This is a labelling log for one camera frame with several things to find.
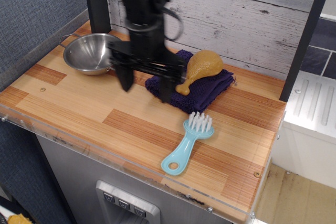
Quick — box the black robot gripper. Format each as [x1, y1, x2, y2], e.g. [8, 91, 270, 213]
[108, 24, 185, 103]

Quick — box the brown plastic chicken drumstick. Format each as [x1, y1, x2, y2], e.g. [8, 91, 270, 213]
[175, 50, 224, 96]

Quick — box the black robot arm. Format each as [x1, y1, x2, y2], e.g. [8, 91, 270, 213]
[108, 0, 186, 103]

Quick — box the purple folded towel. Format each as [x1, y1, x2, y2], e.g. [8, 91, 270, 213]
[145, 50, 234, 114]

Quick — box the light blue dish brush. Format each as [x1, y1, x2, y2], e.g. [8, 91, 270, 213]
[161, 112, 214, 176]

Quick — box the grey toy fridge cabinet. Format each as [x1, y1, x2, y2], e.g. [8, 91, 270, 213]
[37, 136, 253, 223]

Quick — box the clear acrylic table edge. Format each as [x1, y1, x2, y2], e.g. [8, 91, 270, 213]
[1, 105, 256, 223]

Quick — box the silver dispenser button panel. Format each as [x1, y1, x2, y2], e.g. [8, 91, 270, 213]
[96, 180, 161, 223]

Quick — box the white toy sink drainboard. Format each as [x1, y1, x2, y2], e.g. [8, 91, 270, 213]
[285, 71, 335, 137]

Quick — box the yellow object bottom left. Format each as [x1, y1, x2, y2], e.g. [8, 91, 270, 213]
[7, 214, 32, 224]

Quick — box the metal bowl with handles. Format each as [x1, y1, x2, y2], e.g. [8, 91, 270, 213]
[59, 33, 121, 76]

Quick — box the black cable loop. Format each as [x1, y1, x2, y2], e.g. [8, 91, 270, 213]
[162, 7, 184, 41]

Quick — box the black left frame post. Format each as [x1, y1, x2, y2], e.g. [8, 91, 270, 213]
[87, 0, 111, 34]

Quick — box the black frame post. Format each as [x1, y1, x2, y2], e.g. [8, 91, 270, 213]
[87, 0, 111, 34]
[279, 0, 326, 102]

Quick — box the black right frame post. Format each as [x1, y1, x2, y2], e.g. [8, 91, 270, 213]
[279, 0, 326, 102]

